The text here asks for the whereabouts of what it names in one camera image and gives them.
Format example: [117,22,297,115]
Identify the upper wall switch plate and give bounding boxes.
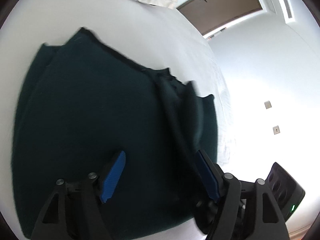
[264,101,272,109]

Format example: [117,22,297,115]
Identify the lower wall socket plate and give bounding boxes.
[273,126,280,135]

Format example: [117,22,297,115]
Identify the brown wooden door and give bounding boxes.
[178,0,263,36]

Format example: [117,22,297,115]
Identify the dark green knit sweater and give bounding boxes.
[11,28,217,239]

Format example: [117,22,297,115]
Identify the white bed sheet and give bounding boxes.
[1,0,228,239]

